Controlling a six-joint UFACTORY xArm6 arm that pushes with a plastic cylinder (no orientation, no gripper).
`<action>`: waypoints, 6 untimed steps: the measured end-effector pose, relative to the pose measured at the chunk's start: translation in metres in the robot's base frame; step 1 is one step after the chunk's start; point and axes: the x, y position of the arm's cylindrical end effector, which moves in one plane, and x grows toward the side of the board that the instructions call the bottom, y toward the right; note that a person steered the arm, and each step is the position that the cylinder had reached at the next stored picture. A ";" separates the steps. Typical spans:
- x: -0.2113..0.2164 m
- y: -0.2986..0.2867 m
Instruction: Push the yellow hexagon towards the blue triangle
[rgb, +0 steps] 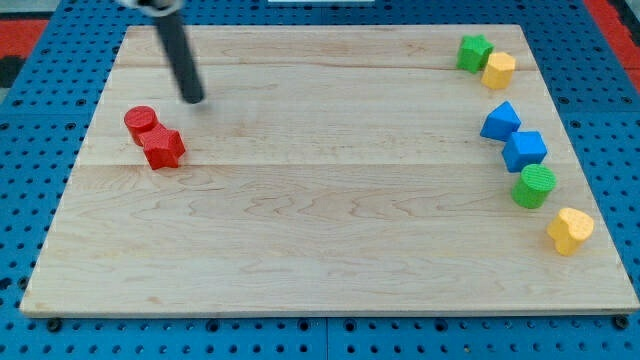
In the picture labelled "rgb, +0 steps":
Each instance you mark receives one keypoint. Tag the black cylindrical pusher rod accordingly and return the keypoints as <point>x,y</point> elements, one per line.
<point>173,38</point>

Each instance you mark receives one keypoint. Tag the silver rod mount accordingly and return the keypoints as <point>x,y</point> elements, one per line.
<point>153,8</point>

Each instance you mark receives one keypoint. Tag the yellow hexagon block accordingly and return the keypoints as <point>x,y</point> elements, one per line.
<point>498,71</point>

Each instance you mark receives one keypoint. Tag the blue triangle block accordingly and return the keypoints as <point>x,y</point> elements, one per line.
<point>501,122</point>

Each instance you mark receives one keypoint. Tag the red cylinder block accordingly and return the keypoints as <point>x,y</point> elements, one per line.
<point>139,120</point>

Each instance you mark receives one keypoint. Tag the red star block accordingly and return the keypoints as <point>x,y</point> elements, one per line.
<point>162,147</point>

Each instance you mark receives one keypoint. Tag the wooden board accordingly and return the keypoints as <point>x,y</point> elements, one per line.
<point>330,171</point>

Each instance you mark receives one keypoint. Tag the green star block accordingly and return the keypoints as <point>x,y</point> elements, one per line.
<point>473,53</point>

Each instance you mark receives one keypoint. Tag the blue cube block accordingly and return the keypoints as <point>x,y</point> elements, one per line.
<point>522,149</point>

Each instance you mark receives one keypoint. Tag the green cylinder block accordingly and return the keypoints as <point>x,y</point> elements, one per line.
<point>535,183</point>

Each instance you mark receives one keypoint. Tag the yellow heart block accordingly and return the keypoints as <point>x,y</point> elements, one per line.
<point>569,229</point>

